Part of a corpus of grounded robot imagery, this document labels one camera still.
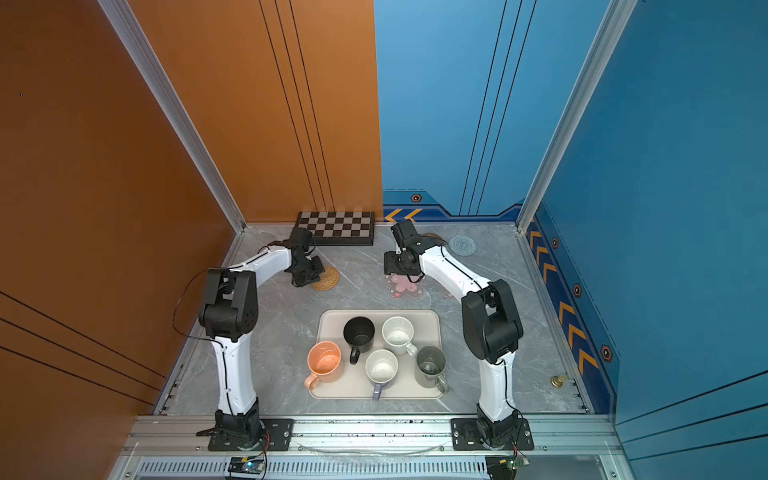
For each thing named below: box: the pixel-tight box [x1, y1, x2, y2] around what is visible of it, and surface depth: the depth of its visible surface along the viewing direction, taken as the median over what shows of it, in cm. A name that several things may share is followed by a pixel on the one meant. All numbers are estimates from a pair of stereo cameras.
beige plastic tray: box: [308, 309, 443, 399], surface depth 84 cm
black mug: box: [343, 316, 375, 365], surface depth 84 cm
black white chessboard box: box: [295, 211, 375, 246], surface depth 118 cm
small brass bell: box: [550, 375, 566, 388], surface depth 82 cm
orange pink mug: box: [304, 340, 341, 391], surface depth 81 cm
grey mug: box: [415, 346, 448, 394], surface depth 79 cm
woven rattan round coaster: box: [310, 266, 340, 291], surface depth 104 cm
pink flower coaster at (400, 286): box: [383, 274, 426, 299], surface depth 103 cm
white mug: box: [382, 316, 418, 358], surface depth 84 cm
